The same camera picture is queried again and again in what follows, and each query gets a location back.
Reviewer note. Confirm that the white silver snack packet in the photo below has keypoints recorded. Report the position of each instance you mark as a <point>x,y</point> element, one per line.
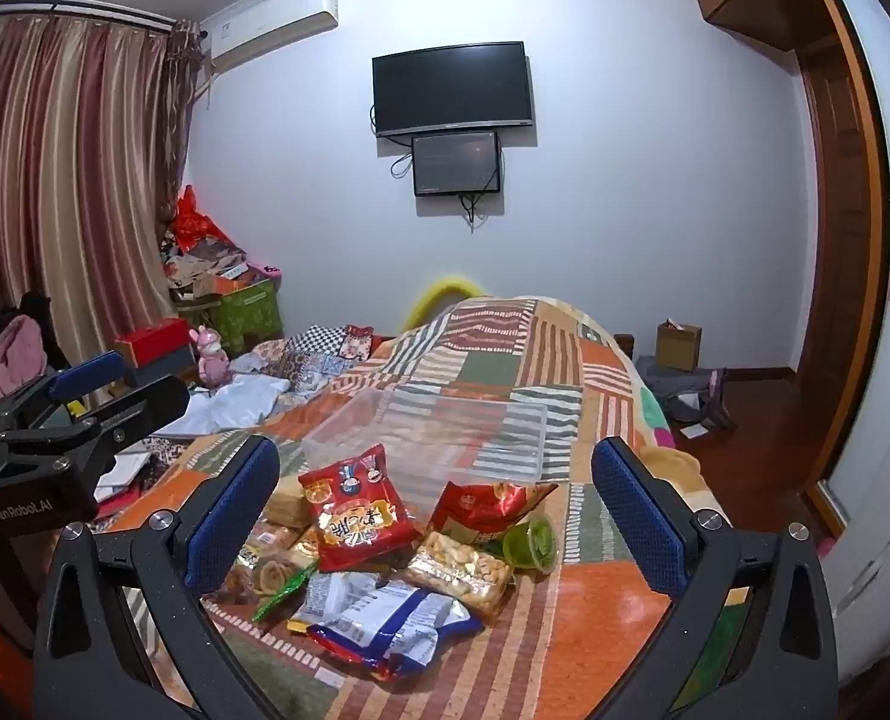
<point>332,596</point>

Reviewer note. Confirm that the clear packet of fried snacks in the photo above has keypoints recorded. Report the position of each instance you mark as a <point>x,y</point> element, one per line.
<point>269,577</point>

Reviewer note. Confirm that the pink garment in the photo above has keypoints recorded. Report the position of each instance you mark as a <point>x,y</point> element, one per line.
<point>18,352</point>

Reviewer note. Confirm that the striped curtain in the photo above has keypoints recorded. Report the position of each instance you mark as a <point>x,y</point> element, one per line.
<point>78,165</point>

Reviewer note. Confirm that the white air conditioner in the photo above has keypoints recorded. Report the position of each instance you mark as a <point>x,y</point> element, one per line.
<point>272,22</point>

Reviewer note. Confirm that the cardboard box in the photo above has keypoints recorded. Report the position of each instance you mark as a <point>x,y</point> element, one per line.
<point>677,349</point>

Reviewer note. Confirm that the green pea snack packet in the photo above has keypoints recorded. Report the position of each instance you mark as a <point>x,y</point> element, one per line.
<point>284,594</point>

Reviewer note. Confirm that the red peanut snack packet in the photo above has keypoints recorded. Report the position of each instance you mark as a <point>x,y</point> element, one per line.
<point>475,510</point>

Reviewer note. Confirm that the small black monitor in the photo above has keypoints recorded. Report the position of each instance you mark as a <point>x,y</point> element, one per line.
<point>456,163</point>

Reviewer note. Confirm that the clear packet of puffed snacks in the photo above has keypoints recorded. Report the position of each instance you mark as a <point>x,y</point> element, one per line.
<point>456,570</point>

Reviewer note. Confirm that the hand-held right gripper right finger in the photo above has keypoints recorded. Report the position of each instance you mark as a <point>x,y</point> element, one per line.
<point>632,517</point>

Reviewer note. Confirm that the red box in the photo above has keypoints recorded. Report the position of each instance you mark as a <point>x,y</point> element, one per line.
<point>152,341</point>

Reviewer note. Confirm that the patchwork blanket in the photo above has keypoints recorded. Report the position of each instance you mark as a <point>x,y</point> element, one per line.
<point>565,360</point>

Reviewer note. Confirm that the white cloth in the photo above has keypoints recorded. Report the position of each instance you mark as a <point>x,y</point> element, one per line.
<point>227,401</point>

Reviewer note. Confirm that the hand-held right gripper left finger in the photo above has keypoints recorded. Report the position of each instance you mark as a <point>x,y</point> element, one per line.
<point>235,510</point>

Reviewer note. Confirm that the red cartoon snack packet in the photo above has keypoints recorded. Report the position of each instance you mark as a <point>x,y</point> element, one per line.
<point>355,517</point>

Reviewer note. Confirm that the pink plush rabbit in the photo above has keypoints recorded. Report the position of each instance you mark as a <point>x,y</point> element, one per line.
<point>211,360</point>

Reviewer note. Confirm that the white paper slip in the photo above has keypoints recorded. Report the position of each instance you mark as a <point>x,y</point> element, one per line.
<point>694,431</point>

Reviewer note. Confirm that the grey bag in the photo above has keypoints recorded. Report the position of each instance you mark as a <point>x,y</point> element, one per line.
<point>685,390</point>

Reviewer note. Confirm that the blue white snack packet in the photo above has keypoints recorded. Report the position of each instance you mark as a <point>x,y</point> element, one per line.
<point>400,630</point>

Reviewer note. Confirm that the red plastic bag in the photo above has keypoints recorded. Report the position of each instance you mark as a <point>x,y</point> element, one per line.
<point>190,229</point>

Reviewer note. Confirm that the pile of clutter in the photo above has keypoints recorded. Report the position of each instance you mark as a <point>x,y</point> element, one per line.
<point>205,262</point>

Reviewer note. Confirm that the dark blue box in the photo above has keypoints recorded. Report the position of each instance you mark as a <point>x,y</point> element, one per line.
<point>164,373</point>

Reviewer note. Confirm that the checkered cloth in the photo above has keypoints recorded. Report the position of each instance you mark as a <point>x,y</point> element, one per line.
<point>310,360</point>

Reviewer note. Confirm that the large black television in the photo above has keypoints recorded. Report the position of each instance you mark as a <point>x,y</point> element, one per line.
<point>452,90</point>

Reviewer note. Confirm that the beige rice cake block packet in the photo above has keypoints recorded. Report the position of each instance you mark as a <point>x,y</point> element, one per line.
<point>287,502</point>

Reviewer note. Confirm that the green jelly cup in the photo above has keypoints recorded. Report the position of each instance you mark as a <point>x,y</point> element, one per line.
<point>535,544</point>

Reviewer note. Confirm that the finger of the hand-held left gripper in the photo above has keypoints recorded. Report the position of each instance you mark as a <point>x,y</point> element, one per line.
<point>145,405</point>
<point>89,375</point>

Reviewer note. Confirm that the clear plastic container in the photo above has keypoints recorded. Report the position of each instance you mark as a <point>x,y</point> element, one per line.
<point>452,435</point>

